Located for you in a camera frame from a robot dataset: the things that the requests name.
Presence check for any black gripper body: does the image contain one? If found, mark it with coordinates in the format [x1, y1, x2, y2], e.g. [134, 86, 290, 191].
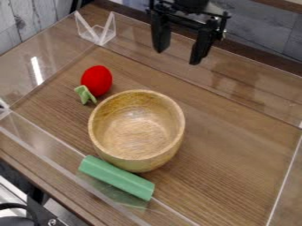
[149, 0, 231, 40]

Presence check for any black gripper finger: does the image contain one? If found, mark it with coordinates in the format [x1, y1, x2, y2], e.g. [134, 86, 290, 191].
[190, 19, 218, 65]
[151, 11, 171, 53]

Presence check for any red plush fruit green leaf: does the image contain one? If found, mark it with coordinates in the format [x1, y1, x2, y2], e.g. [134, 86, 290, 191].
[75, 65, 114, 104]

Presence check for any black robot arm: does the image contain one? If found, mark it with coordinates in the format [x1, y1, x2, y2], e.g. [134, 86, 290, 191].
[147, 0, 231, 65]

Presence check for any wooden bowl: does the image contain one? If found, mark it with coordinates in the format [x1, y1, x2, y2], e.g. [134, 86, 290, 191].
[87, 89, 186, 173]

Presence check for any green rectangular block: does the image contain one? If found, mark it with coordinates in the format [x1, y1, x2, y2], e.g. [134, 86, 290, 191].
[78, 155, 157, 201]

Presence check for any clear acrylic corner bracket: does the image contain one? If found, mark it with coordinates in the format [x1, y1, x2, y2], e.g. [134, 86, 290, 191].
[75, 11, 116, 46]

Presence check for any clear acrylic tray enclosure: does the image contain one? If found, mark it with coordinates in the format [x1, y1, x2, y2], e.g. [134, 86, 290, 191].
[0, 15, 302, 226]

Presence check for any black metal mount bracket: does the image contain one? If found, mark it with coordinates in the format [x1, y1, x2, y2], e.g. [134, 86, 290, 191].
[26, 197, 67, 226]

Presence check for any black cable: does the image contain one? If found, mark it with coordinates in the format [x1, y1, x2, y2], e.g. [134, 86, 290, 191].
[0, 202, 40, 226]

